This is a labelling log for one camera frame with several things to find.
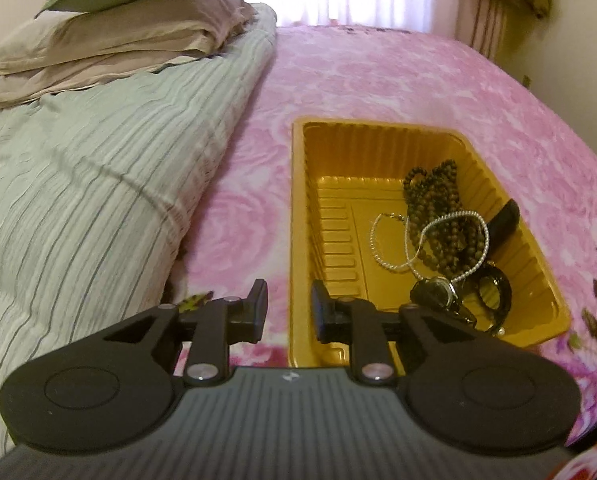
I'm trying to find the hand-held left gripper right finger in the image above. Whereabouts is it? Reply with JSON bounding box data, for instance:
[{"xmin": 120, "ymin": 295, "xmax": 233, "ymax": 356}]
[{"xmin": 311, "ymin": 280, "xmax": 484, "ymax": 386}]

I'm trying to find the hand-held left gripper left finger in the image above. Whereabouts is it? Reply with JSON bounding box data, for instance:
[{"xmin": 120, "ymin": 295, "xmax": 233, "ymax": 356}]
[{"xmin": 93, "ymin": 279, "xmax": 270, "ymax": 386}]

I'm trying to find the white pearl necklace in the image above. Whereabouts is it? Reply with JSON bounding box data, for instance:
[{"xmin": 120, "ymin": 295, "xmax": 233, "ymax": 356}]
[{"xmin": 369, "ymin": 210, "xmax": 490, "ymax": 288}]

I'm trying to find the yellow plastic tray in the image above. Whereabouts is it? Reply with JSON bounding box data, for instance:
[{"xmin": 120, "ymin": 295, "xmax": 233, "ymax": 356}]
[{"xmin": 288, "ymin": 119, "xmax": 573, "ymax": 368}]

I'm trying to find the gold case dark strap watch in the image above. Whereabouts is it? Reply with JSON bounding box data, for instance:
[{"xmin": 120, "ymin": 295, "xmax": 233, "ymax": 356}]
[{"xmin": 409, "ymin": 277, "xmax": 479, "ymax": 332}]

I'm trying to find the long dark bead necklace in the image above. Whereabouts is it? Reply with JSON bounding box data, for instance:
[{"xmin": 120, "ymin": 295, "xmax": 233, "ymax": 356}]
[{"xmin": 403, "ymin": 159, "xmax": 484, "ymax": 268}]

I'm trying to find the pale green striped quilt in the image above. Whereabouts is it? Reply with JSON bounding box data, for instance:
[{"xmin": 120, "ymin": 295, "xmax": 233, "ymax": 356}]
[{"xmin": 0, "ymin": 2, "xmax": 279, "ymax": 461}]

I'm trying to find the pink floral blanket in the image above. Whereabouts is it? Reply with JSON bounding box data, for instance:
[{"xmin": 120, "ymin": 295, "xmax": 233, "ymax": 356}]
[{"xmin": 166, "ymin": 25, "xmax": 597, "ymax": 451}]

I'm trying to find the taupe pillow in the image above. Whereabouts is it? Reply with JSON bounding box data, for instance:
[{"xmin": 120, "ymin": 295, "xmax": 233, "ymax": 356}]
[{"xmin": 0, "ymin": 0, "xmax": 256, "ymax": 113}]

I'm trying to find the red white patterned cloth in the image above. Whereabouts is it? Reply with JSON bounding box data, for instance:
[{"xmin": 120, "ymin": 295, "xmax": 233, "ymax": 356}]
[{"xmin": 571, "ymin": 447, "xmax": 597, "ymax": 480}]

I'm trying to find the beige patterned curtain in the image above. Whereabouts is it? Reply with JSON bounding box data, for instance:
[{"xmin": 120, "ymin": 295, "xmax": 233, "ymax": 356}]
[{"xmin": 455, "ymin": 0, "xmax": 509, "ymax": 61}]

